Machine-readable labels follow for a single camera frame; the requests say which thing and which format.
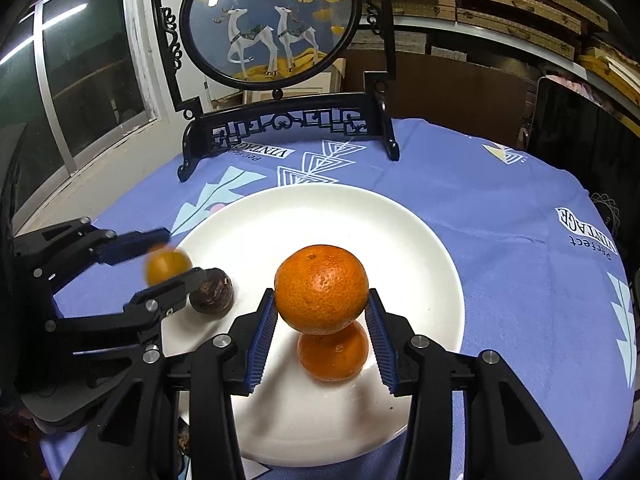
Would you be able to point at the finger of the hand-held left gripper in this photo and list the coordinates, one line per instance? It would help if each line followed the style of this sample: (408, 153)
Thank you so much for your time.
(135, 245)
(175, 292)

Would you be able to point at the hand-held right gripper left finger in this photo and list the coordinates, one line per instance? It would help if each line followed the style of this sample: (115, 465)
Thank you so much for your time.
(262, 345)

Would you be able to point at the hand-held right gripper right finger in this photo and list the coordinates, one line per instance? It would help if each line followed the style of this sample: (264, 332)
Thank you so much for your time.
(377, 345)

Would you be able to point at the small yellow-orange kumquat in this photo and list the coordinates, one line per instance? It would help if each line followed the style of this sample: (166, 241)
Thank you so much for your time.
(167, 264)

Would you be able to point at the large orange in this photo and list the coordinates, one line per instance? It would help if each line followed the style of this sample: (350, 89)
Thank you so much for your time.
(321, 290)

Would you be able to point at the white round plate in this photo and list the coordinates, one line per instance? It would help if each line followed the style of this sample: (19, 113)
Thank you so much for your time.
(340, 220)

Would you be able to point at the dark brown passion fruit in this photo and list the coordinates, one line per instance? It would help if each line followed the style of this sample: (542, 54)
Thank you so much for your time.
(215, 294)
(183, 437)

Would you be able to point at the blue printed tablecloth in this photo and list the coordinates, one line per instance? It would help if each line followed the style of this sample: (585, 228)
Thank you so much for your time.
(500, 240)

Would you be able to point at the glass window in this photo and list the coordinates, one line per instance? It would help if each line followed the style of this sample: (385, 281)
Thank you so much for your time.
(85, 60)

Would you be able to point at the deer screen with black stand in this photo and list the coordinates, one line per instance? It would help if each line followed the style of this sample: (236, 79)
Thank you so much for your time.
(270, 15)

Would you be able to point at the brown board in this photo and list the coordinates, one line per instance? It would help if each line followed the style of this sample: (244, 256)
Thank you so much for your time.
(450, 85)

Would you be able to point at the black chair back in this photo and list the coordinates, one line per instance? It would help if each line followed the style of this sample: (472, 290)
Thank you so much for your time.
(580, 135)

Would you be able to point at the pink cloth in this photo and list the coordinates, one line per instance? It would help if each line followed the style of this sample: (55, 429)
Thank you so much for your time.
(575, 84)

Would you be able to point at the stack of wooden boxes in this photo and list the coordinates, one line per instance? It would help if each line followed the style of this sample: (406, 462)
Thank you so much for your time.
(525, 5)

